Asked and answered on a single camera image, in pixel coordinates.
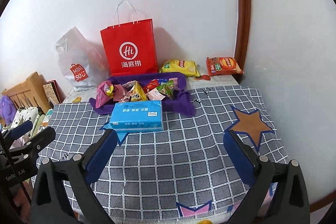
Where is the magenta large snack bag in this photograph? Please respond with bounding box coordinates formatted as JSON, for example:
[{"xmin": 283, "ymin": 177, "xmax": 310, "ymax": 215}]
[{"xmin": 95, "ymin": 80, "xmax": 114, "ymax": 108}]

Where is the yellow triangular snack packet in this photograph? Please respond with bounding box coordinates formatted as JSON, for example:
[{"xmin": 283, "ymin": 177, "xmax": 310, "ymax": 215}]
[{"xmin": 129, "ymin": 81, "xmax": 147, "ymax": 102}]

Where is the pink square snack packet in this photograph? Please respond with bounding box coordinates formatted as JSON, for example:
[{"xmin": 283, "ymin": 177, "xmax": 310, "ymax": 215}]
[{"xmin": 146, "ymin": 88, "xmax": 165, "ymax": 101}]

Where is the red small snack packet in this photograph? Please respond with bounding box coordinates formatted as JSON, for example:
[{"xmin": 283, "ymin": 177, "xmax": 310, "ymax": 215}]
[{"xmin": 143, "ymin": 79, "xmax": 159, "ymax": 94}]

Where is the green snack packet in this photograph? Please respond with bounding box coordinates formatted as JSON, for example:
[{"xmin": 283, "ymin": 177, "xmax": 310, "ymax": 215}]
[{"xmin": 157, "ymin": 80, "xmax": 174, "ymax": 100}]

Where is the small pink candy packet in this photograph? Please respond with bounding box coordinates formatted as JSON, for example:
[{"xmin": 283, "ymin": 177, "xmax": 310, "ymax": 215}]
[{"xmin": 169, "ymin": 77, "xmax": 180, "ymax": 91}]

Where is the blue small snack packet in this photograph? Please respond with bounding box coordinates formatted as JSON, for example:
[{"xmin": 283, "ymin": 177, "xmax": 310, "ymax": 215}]
[{"xmin": 158, "ymin": 79, "xmax": 168, "ymax": 85}]

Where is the wooden chair back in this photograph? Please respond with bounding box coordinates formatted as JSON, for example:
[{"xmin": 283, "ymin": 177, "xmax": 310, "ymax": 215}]
[{"xmin": 1, "ymin": 72, "xmax": 51, "ymax": 114}]

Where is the patterned box with red edge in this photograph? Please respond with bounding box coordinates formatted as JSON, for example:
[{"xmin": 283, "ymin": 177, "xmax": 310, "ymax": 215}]
[{"xmin": 42, "ymin": 80, "xmax": 65, "ymax": 107}]

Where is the grey checkered tablecloth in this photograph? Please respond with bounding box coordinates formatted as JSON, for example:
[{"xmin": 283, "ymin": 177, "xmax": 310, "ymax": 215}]
[{"xmin": 31, "ymin": 84, "xmax": 289, "ymax": 222}]

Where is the white plastic Miniso bag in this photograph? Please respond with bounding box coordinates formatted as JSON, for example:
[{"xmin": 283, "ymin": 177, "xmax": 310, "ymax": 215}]
[{"xmin": 55, "ymin": 27, "xmax": 109, "ymax": 90}]

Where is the blue tissue pack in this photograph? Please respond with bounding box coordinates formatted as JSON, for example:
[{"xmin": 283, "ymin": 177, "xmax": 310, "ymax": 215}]
[{"xmin": 104, "ymin": 101, "xmax": 163, "ymax": 133}]

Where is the purple towel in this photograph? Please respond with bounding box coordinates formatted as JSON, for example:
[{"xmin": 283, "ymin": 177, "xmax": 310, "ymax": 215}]
[{"xmin": 89, "ymin": 72, "xmax": 197, "ymax": 117}]

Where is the red chips bag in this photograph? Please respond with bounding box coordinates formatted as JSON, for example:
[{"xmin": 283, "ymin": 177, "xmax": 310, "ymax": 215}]
[{"xmin": 206, "ymin": 57, "xmax": 244, "ymax": 77}]

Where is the red paper shopping bag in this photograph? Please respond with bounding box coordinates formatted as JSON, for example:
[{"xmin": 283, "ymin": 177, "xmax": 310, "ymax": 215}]
[{"xmin": 100, "ymin": 1, "xmax": 159, "ymax": 76}]

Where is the yellow chips bag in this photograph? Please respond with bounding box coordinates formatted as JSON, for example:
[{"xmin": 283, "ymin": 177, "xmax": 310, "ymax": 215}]
[{"xmin": 159, "ymin": 60, "xmax": 200, "ymax": 77}]

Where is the brown wooden door frame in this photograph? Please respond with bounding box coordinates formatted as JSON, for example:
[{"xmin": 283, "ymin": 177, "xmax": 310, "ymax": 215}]
[{"xmin": 234, "ymin": 0, "xmax": 252, "ymax": 69}]

